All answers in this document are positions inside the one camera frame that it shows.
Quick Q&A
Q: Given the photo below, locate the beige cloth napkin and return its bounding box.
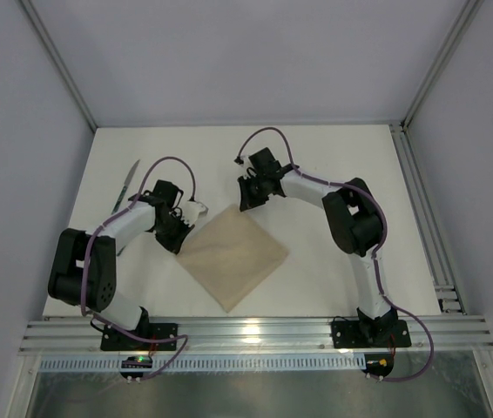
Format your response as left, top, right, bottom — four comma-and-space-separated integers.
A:
177, 205, 289, 313

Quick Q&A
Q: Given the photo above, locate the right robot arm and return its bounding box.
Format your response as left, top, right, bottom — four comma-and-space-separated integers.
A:
235, 148, 398, 347

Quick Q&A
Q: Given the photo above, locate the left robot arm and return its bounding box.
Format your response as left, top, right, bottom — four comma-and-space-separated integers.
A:
48, 180, 207, 349

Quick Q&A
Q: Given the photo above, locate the left controller board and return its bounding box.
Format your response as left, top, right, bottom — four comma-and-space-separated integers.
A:
119, 354, 152, 383

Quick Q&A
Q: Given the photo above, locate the controller board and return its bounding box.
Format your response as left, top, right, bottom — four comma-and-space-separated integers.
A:
119, 354, 152, 383
362, 353, 395, 381

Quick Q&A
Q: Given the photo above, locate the right controller board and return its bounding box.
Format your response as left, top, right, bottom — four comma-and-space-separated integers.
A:
362, 353, 395, 381

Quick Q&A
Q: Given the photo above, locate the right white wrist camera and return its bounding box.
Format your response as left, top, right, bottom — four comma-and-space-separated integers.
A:
234, 155, 247, 165

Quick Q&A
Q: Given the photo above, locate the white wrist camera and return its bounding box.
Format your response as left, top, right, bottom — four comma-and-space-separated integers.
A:
234, 155, 247, 165
181, 200, 208, 226

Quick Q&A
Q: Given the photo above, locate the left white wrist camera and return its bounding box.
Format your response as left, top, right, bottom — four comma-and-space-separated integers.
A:
181, 200, 208, 226

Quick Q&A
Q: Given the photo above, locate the green handled knife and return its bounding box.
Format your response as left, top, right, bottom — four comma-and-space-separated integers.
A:
111, 158, 142, 258

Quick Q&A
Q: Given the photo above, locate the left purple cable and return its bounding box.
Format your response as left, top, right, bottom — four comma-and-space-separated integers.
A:
79, 156, 198, 382

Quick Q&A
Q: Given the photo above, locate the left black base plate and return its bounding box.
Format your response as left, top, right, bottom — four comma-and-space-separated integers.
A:
91, 322, 179, 352

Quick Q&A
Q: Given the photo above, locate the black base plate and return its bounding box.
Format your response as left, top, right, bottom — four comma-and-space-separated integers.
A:
91, 322, 179, 352
330, 317, 412, 348

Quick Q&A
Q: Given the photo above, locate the front aluminium rail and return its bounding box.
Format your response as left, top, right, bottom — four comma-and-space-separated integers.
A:
18, 315, 493, 355

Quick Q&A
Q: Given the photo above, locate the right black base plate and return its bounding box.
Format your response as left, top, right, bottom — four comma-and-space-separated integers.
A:
330, 317, 412, 348

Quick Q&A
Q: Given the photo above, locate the slotted cable duct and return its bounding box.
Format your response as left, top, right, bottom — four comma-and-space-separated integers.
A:
38, 352, 364, 373

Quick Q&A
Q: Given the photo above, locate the right aluminium side rail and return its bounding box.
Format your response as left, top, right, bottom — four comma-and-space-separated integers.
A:
389, 125, 467, 315

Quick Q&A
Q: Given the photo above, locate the left frame post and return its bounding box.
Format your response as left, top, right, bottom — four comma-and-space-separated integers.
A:
16, 0, 98, 133

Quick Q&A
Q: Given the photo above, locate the frame post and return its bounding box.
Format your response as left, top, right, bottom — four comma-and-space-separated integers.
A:
401, 0, 483, 131
16, 0, 98, 133

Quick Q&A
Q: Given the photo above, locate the right frame post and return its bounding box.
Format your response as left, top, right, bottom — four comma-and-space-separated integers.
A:
401, 0, 483, 131

